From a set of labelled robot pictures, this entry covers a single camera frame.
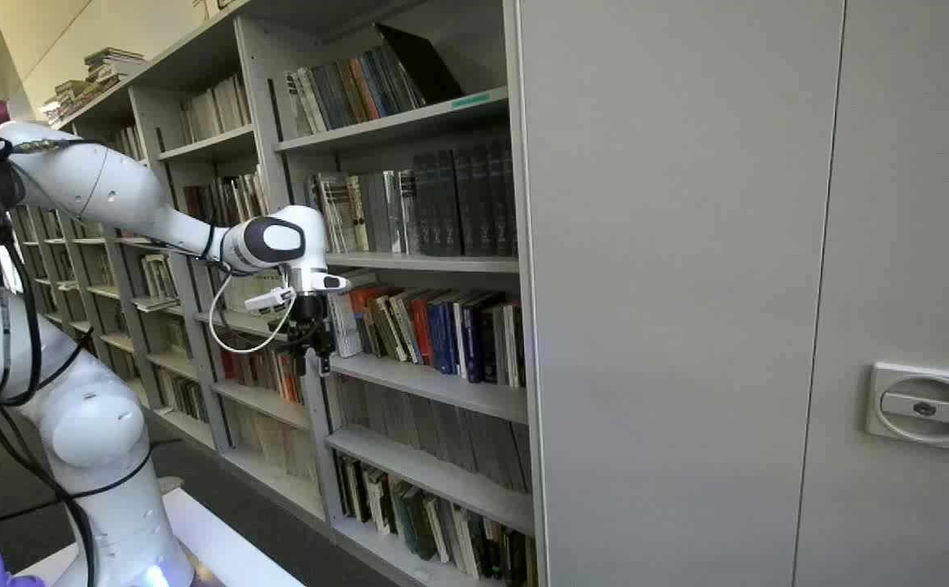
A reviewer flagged grey Machine Intelligence 8 volume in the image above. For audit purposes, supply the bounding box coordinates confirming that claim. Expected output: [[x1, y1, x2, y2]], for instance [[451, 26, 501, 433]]
[[403, 160, 421, 257]]

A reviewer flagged blue book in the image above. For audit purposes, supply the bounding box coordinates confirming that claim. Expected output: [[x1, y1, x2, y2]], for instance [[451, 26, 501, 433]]
[[428, 298, 464, 377], [355, 50, 391, 121]]

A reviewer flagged beige book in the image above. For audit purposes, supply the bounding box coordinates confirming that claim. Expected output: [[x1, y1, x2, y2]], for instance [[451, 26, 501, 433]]
[[267, 416, 324, 488], [223, 402, 279, 470]]

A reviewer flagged brown and white book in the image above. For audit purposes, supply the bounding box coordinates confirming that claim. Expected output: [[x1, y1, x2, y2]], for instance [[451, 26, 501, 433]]
[[377, 291, 418, 368]]

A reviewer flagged red book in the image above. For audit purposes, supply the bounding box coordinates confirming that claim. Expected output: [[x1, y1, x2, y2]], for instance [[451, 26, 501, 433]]
[[259, 346, 293, 407], [219, 334, 247, 391], [179, 179, 214, 219], [405, 291, 442, 373]]

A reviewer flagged stack of papers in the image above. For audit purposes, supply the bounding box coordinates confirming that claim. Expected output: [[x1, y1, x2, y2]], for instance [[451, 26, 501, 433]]
[[41, 74, 96, 121], [80, 44, 151, 87]]

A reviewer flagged dark bound volume numbered 1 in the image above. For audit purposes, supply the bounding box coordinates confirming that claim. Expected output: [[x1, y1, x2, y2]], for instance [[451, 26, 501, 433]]
[[414, 146, 433, 262]]

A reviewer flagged pale grey book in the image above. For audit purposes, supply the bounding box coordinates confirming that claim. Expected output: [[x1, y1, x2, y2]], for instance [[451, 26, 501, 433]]
[[293, 66, 324, 136]]

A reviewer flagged dark teal book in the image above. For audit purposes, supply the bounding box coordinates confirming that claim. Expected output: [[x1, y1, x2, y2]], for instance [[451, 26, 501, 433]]
[[377, 44, 430, 114]]

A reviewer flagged cream book black dot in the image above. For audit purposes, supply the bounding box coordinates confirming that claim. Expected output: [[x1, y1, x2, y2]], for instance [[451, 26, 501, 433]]
[[352, 171, 371, 257]]

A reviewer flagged grey Machine Intelligence 3 volume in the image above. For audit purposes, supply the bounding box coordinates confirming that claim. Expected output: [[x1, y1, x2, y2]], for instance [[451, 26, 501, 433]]
[[367, 168, 380, 257]]

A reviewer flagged green shelf label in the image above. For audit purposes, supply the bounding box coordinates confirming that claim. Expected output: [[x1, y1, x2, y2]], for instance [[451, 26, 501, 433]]
[[451, 87, 511, 110]]

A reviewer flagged grey bound journal volume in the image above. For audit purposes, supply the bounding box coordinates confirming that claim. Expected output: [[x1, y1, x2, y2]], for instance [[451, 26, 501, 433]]
[[428, 402, 464, 474], [394, 396, 433, 462], [490, 416, 533, 495], [367, 387, 405, 452], [458, 407, 501, 483]]

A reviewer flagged dark grey book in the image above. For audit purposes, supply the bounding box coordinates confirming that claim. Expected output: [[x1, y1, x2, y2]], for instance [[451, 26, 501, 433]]
[[309, 59, 355, 132]]

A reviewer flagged dark bound volume numbered 2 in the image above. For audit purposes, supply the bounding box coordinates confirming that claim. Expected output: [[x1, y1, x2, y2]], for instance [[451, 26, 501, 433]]
[[428, 146, 446, 262]]

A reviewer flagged dark bound volume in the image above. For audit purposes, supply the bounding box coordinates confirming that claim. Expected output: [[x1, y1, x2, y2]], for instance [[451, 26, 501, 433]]
[[442, 145, 461, 262], [451, 139, 471, 262], [477, 136, 497, 262], [502, 135, 521, 262], [490, 135, 508, 262], [464, 139, 482, 262]]

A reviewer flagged black leaning folder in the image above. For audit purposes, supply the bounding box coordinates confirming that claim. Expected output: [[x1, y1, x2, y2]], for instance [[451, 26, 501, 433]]
[[377, 21, 467, 107]]

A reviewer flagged grey Machine Intelligence 4 volume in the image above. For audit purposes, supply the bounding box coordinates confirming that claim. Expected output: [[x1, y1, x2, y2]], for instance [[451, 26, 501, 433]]
[[371, 168, 390, 257]]

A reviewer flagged orange-red book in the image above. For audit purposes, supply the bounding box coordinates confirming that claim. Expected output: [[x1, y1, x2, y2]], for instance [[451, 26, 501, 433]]
[[345, 285, 391, 361]]

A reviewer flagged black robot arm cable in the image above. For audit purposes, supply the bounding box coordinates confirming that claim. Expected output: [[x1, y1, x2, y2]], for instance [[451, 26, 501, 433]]
[[0, 135, 160, 587]]

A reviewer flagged grey open bookcase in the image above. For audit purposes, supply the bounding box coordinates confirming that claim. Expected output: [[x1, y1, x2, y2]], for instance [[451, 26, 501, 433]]
[[59, 79, 223, 452], [236, 0, 549, 587], [14, 203, 133, 365], [129, 11, 332, 524]]

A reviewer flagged cream book grid pattern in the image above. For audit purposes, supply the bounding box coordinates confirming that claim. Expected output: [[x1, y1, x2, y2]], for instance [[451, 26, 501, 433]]
[[345, 171, 364, 257]]

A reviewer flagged white camera cable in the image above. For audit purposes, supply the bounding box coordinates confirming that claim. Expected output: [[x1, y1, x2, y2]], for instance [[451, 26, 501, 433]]
[[206, 272, 302, 360]]

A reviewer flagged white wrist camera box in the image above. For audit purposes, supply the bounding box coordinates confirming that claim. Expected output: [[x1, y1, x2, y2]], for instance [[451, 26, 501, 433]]
[[243, 285, 293, 319]]

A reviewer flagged white rotary cabinet handle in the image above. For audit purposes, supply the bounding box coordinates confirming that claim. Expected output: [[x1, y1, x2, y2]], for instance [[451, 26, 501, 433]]
[[863, 360, 949, 458]]

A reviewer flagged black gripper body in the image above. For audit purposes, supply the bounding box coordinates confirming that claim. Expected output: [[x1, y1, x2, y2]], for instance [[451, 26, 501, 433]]
[[287, 287, 341, 349]]

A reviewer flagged tall grey metal cabinet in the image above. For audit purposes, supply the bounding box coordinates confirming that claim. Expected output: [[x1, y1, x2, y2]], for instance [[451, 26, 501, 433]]
[[502, 0, 949, 587]]

